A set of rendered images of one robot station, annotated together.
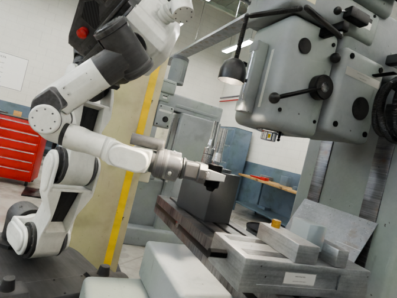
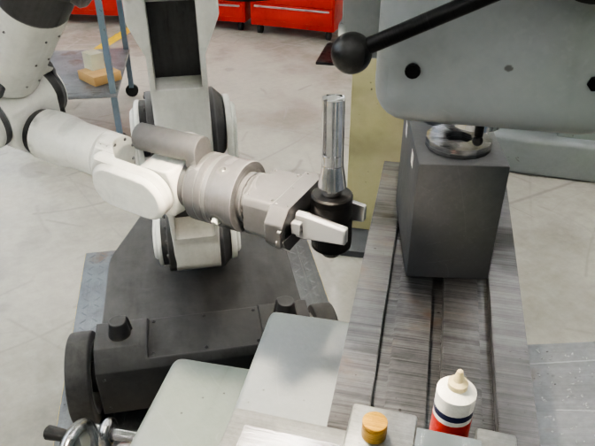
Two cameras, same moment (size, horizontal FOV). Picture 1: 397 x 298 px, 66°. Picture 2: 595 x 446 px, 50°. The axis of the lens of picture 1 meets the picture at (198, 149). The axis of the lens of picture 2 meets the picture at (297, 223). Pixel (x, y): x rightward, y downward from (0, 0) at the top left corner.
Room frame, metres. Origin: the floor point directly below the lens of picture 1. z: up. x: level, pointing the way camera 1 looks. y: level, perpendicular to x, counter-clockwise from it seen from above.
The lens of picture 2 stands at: (0.41, -0.39, 1.52)
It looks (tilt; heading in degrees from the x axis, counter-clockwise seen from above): 33 degrees down; 36
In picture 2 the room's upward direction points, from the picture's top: straight up
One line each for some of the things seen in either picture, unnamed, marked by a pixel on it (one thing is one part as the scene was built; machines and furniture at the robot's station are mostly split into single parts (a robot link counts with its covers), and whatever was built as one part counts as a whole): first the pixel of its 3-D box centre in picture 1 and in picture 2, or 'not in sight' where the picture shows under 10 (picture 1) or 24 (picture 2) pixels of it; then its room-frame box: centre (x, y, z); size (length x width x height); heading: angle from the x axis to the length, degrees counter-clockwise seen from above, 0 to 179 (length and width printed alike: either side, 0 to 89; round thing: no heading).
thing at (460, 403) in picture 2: not in sight; (452, 408); (0.87, -0.26, 1.01); 0.04 x 0.04 x 0.11
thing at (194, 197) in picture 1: (207, 189); (444, 182); (1.23, -0.07, 1.05); 0.22 x 0.12 x 0.20; 33
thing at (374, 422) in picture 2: (276, 223); (374, 427); (0.75, -0.23, 1.07); 0.02 x 0.02 x 0.02
